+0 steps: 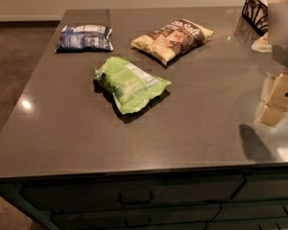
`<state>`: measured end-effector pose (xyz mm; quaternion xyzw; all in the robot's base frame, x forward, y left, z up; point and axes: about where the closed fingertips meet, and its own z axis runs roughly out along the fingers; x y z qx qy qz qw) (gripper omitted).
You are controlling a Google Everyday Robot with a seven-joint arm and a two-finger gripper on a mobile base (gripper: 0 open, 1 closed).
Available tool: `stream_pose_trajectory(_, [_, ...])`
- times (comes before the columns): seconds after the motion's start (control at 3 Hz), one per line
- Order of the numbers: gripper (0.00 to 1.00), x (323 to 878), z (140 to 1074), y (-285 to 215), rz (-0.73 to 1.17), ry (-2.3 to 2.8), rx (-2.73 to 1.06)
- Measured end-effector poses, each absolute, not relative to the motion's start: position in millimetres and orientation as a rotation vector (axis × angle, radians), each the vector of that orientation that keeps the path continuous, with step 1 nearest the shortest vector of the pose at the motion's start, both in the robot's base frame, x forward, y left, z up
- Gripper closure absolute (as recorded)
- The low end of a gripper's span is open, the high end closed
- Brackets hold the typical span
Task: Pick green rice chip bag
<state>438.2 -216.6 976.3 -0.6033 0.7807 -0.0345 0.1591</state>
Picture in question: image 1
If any blue chip bag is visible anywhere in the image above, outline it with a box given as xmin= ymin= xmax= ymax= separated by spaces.
xmin=55 ymin=25 xmax=113 ymax=53

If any lower grey cabinet drawer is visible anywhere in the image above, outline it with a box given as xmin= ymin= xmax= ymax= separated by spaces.
xmin=52 ymin=204 xmax=221 ymax=230

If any brown and cream chip bag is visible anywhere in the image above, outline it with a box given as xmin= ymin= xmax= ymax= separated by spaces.
xmin=132 ymin=18 xmax=214 ymax=65

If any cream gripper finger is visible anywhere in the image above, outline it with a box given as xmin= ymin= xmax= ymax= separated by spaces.
xmin=258 ymin=68 xmax=288 ymax=127

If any cream packet beside basket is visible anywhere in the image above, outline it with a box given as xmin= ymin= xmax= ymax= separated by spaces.
xmin=252 ymin=34 xmax=273 ymax=53

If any black wire basket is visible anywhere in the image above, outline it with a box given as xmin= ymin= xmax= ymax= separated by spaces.
xmin=242 ymin=0 xmax=288 ymax=35

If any right grey cabinet drawer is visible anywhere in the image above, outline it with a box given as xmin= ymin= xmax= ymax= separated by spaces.
xmin=233 ymin=173 xmax=288 ymax=200

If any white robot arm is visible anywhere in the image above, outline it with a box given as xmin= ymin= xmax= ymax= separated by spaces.
xmin=257 ymin=3 xmax=288 ymax=127

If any upper grey cabinet drawer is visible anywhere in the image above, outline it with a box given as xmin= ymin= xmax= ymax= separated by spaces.
xmin=22 ymin=175 xmax=243 ymax=213

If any green rice chip bag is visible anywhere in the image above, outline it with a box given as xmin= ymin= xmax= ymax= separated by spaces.
xmin=94 ymin=56 xmax=171 ymax=114

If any grey cabinet drawer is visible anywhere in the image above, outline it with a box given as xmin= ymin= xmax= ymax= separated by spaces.
xmin=52 ymin=204 xmax=221 ymax=230
xmin=22 ymin=175 xmax=243 ymax=213
xmin=233 ymin=173 xmax=288 ymax=200

